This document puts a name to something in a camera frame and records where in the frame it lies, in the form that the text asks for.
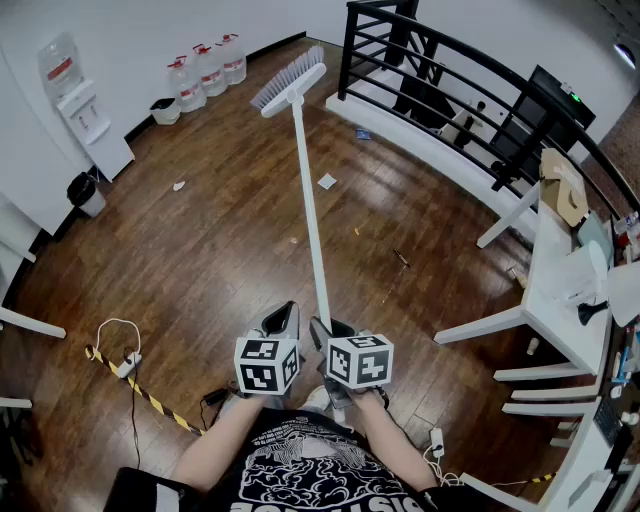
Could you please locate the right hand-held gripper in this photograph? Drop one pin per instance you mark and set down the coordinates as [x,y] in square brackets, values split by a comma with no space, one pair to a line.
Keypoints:
[357,362]

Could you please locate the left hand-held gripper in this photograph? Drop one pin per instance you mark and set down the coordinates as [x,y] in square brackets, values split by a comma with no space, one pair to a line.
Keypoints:
[260,370]

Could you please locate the white broom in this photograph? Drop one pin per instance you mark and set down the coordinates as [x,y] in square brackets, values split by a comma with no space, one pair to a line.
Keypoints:
[310,200]

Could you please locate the blue paper scrap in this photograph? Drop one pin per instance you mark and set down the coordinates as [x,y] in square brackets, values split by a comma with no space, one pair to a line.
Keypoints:
[363,134]

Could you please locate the person's right forearm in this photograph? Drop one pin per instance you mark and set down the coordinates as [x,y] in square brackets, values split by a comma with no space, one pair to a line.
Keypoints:
[395,445]

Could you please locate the person's right white shoe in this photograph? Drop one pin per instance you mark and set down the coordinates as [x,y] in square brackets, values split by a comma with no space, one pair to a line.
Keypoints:
[317,399]

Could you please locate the black power adapter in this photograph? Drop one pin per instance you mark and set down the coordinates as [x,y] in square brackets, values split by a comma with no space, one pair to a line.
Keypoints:
[216,396]

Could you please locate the person's black printed t-shirt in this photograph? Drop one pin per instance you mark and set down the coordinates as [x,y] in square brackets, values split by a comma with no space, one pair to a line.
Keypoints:
[310,480]

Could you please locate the white power strip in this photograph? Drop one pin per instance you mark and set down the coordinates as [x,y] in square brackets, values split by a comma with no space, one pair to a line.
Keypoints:
[129,365]
[437,441]

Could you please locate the small plastic bottle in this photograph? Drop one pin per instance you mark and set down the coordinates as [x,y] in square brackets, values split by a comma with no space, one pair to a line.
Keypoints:
[519,278]

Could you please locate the small white cup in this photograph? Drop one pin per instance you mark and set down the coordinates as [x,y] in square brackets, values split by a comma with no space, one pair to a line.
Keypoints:
[533,346]

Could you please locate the white table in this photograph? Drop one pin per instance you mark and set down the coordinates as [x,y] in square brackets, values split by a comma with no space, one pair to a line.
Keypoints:
[35,325]
[550,300]

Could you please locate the grey bin with black bag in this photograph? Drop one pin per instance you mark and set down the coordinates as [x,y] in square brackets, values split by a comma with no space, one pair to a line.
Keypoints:
[86,195]

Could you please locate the small white bin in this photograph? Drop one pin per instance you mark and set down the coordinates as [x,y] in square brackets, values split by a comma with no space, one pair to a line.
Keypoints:
[165,112]

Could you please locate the clear water jug red cap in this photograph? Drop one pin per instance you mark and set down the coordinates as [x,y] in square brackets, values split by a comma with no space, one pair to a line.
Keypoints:
[211,72]
[186,87]
[233,62]

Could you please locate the white water dispenser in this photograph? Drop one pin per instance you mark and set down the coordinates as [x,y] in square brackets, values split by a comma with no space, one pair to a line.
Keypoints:
[100,145]

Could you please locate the brown cardboard box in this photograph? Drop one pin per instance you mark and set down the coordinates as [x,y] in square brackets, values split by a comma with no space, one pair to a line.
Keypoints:
[562,190]

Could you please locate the grey tablet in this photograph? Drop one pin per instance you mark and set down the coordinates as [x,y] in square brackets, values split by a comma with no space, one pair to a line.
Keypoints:
[595,237]

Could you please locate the black metal railing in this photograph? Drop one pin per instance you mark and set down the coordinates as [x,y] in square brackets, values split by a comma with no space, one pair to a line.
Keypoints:
[500,64]

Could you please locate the black door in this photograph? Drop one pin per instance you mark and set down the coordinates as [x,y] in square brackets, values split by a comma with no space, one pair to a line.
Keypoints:
[565,107]

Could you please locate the clear dispenser water bottle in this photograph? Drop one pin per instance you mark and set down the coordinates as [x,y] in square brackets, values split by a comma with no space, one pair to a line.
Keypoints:
[60,65]

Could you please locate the oval ceiling light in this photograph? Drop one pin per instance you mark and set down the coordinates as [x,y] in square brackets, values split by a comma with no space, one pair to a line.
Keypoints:
[625,55]

